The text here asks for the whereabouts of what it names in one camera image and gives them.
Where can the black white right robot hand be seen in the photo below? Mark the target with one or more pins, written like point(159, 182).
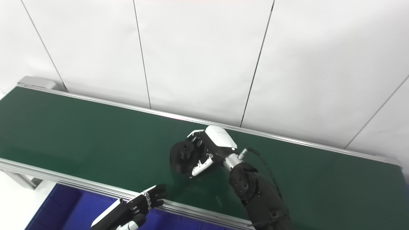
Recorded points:
point(220, 140)

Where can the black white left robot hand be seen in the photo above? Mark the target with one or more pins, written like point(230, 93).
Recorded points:
point(124, 214)

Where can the black round machine part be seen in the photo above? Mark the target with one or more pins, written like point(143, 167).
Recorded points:
point(182, 156)

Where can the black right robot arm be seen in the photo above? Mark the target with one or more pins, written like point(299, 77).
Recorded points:
point(258, 195)

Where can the green conveyor belt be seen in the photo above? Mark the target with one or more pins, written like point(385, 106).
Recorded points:
point(80, 183)
point(96, 137)

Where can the blue plastic bin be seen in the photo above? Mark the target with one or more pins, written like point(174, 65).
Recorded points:
point(70, 207)

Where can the aluminium conveyor support leg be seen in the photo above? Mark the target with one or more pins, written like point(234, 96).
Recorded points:
point(22, 179)

